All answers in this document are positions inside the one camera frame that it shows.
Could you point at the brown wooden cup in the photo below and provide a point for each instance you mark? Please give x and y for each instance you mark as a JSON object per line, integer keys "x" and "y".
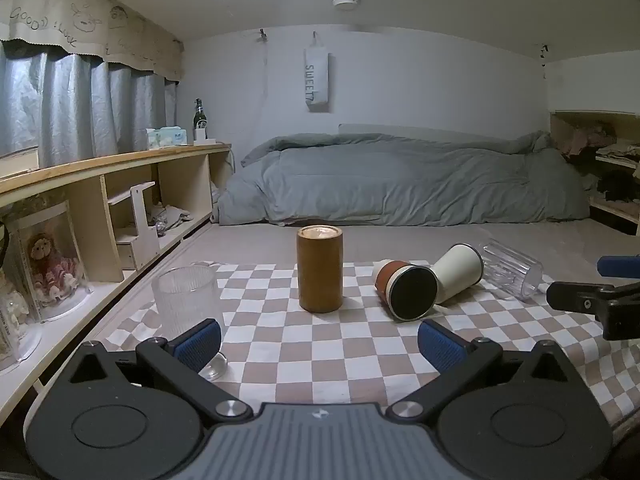
{"x": 320, "y": 270}

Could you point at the pink clothes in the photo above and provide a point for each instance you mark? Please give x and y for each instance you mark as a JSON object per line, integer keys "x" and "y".
{"x": 582, "y": 141}

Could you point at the white hanging bag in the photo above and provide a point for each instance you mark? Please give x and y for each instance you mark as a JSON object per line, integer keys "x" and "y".
{"x": 316, "y": 80}

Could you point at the figurine in clear case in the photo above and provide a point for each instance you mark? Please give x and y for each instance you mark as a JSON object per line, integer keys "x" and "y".
{"x": 12, "y": 310}

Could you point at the wooden clothes shelf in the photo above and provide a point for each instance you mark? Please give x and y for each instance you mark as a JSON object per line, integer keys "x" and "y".
{"x": 612, "y": 210}

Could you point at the tissue box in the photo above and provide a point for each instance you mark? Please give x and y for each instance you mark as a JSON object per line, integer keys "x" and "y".
{"x": 166, "y": 138}

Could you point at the cream cup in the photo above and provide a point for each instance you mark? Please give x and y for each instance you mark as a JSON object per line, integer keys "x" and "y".
{"x": 457, "y": 271}

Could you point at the checkered mat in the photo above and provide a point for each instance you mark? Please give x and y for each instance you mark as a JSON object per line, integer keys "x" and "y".
{"x": 320, "y": 355}

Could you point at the wooden shelf unit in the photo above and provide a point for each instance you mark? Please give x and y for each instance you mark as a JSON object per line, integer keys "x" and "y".
{"x": 90, "y": 205}

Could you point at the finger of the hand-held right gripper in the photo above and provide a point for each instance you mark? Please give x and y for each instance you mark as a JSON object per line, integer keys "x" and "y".
{"x": 620, "y": 265}
{"x": 575, "y": 298}

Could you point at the brown white cup black base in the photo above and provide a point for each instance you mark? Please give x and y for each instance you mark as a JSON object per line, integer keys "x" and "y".
{"x": 412, "y": 292}

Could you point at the dark glass bottle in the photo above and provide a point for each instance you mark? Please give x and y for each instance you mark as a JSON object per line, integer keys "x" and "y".
{"x": 200, "y": 120}

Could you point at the beige folded clothes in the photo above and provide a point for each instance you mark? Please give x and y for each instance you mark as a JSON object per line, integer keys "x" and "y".
{"x": 620, "y": 151}

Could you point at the thick book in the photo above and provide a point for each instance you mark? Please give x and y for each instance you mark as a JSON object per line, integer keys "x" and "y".
{"x": 19, "y": 162}

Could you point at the doll in clear case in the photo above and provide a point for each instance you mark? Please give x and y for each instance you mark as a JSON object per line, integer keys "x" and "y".
{"x": 47, "y": 260}

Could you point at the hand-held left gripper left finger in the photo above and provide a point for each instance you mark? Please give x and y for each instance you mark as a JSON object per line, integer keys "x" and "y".
{"x": 199, "y": 344}

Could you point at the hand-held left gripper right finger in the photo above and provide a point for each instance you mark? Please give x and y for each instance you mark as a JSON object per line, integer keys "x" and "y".
{"x": 441, "y": 347}

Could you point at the grey crumpled cloth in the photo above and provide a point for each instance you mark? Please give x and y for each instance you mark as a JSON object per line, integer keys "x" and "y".
{"x": 172, "y": 215}

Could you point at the grey curtain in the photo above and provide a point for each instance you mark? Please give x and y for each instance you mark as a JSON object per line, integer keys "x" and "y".
{"x": 70, "y": 105}

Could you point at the dark clothes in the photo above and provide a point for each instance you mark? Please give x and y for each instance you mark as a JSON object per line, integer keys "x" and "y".
{"x": 620, "y": 185}

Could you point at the beige printed valance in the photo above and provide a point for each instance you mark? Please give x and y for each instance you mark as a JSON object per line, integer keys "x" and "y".
{"x": 75, "y": 20}

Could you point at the clear ribbed glass cup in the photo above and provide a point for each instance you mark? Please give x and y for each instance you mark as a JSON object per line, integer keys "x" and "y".
{"x": 184, "y": 296}
{"x": 510, "y": 269}

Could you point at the wall hook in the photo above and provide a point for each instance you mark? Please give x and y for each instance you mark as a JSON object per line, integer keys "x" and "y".
{"x": 262, "y": 35}

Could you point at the ceiling smoke detector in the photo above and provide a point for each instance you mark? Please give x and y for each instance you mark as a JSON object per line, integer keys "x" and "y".
{"x": 345, "y": 2}

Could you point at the small wooden stand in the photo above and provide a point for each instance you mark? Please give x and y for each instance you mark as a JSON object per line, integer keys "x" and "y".
{"x": 142, "y": 230}

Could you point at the grey duvet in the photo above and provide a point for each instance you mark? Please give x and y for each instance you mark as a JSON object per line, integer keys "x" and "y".
{"x": 400, "y": 180}

